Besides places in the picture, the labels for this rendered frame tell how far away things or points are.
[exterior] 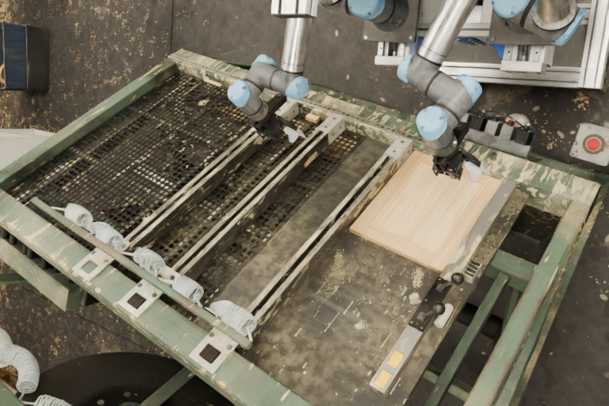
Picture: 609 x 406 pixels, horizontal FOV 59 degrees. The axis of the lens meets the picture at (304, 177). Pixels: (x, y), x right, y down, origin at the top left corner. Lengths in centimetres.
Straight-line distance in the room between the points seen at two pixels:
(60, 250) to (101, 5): 336
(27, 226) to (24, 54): 354
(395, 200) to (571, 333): 144
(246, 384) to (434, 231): 83
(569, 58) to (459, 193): 100
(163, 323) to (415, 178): 107
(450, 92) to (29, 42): 477
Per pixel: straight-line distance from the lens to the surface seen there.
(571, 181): 215
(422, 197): 206
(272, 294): 179
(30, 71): 572
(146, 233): 207
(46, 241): 221
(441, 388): 171
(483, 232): 193
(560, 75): 278
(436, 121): 137
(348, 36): 345
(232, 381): 160
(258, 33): 386
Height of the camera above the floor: 297
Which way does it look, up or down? 56 degrees down
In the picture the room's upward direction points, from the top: 97 degrees counter-clockwise
